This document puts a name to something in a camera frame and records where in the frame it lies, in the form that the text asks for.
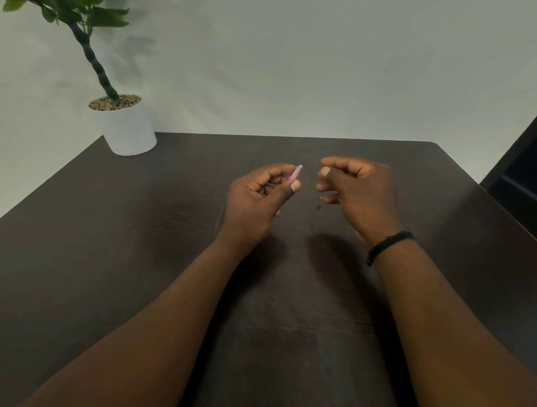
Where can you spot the person's left thumb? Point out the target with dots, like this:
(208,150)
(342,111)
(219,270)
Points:
(282,198)

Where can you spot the dark furniture piece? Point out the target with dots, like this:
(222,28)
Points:
(514,184)

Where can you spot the person's left hand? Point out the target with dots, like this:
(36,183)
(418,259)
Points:
(245,209)

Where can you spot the white plant pot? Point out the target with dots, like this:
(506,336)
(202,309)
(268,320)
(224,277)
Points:
(128,130)

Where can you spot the person's right forearm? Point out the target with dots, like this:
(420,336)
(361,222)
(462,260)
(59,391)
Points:
(444,331)

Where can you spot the small pink tube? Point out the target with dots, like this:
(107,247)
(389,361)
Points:
(296,172)

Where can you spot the person's right fingers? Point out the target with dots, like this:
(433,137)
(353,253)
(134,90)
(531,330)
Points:
(335,167)

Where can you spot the person's left forearm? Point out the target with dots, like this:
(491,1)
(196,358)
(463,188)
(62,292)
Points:
(159,331)

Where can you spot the black braided wristband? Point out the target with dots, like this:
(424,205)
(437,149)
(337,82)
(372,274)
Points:
(388,244)

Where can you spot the person's right hand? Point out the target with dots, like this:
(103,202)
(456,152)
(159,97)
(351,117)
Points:
(369,197)

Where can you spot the green artificial plant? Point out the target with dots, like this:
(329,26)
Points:
(90,54)

